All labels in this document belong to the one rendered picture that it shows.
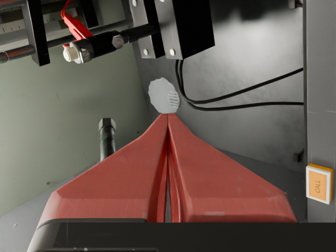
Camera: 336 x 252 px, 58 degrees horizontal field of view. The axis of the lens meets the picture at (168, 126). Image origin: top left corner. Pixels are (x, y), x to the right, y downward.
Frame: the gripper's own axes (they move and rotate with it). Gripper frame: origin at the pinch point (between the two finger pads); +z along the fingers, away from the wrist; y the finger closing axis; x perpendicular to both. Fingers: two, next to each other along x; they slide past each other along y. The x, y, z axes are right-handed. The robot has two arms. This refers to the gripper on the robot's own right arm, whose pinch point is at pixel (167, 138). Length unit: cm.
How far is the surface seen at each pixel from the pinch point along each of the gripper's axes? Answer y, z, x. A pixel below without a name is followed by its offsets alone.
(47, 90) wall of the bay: 26, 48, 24
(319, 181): -19.8, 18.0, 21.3
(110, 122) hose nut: 7.4, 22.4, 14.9
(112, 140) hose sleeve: 6.8, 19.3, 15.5
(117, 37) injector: 6.6, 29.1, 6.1
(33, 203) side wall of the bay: 29, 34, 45
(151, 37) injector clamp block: 2.6, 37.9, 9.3
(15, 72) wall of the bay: 30, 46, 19
